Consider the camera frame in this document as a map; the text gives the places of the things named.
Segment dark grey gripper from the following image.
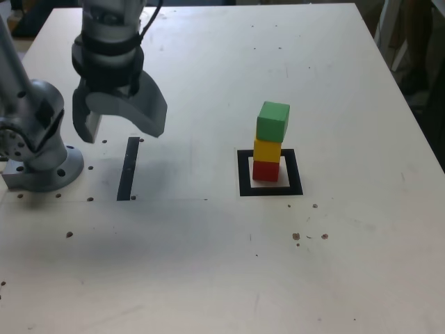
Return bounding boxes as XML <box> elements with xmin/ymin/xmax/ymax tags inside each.
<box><xmin>72</xmin><ymin>70</ymin><xmax>169</xmax><ymax>144</ymax></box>

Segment yellow cube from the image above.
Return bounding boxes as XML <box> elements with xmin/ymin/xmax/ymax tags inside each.
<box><xmin>252</xmin><ymin>138</ymin><xmax>282</xmax><ymax>164</ymax></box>

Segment green cube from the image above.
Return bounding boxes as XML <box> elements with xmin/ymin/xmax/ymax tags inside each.
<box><xmin>256</xmin><ymin>101</ymin><xmax>291</xmax><ymax>143</ymax></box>

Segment red cube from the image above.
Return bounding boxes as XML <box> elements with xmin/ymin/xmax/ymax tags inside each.
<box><xmin>252</xmin><ymin>159</ymin><xmax>280</xmax><ymax>183</ymax></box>

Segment black tape square outline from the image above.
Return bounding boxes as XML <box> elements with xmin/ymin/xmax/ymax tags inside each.
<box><xmin>236</xmin><ymin>148</ymin><xmax>304</xmax><ymax>198</ymax></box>

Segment black tape strip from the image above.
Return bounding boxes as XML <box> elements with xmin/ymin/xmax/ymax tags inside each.
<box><xmin>116</xmin><ymin>136</ymin><xmax>140</xmax><ymax>202</ymax></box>

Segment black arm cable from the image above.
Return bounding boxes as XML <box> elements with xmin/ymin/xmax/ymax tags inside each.
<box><xmin>137</xmin><ymin>0</ymin><xmax>164</xmax><ymax>39</ymax></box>

